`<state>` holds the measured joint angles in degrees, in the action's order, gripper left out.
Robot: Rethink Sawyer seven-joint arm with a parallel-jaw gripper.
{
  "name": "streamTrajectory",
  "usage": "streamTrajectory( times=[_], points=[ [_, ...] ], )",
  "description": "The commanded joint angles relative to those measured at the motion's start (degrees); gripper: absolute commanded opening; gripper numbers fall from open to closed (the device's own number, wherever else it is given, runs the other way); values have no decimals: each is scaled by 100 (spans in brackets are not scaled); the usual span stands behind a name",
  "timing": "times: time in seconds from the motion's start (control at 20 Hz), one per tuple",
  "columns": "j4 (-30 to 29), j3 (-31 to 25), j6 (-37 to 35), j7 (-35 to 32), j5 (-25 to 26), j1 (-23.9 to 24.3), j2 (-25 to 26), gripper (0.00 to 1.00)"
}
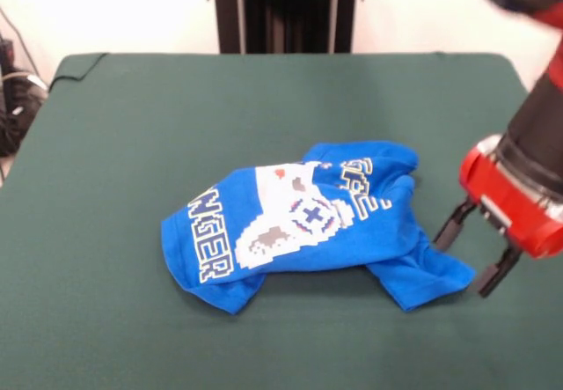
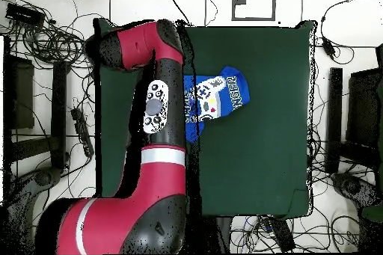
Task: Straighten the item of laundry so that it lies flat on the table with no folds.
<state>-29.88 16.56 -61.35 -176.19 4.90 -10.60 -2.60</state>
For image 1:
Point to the dark green table cloth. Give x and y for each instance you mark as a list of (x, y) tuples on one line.
[(176, 143)]

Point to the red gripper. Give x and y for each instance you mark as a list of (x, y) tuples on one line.
[(510, 205)]

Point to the black floor stand base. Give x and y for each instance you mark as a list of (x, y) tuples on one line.
[(13, 117)]

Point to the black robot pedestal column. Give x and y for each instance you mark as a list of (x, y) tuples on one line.
[(286, 11)]

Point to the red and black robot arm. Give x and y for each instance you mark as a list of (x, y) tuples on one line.
[(536, 112)]

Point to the blue printed t-shirt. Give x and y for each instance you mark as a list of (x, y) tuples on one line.
[(396, 231)]

